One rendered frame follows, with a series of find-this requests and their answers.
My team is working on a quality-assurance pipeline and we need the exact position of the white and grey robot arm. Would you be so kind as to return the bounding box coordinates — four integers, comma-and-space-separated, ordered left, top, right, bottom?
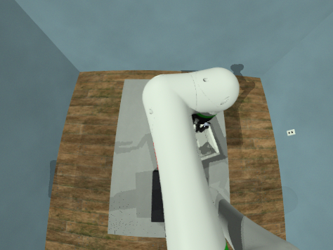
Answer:
143, 67, 300, 250

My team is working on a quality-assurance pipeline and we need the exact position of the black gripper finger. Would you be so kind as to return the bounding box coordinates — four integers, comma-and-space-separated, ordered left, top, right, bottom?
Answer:
195, 122, 210, 133

